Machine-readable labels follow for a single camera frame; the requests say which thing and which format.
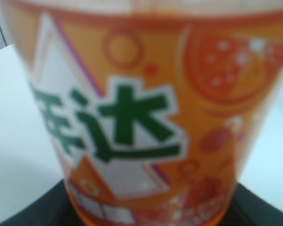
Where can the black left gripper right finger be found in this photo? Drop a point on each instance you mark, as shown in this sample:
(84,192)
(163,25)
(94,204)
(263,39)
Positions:
(247,209)

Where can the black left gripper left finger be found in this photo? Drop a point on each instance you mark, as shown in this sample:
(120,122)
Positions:
(52,209)

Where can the orange soda plastic bottle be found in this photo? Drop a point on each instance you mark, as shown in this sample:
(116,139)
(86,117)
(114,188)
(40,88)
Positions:
(153,106)

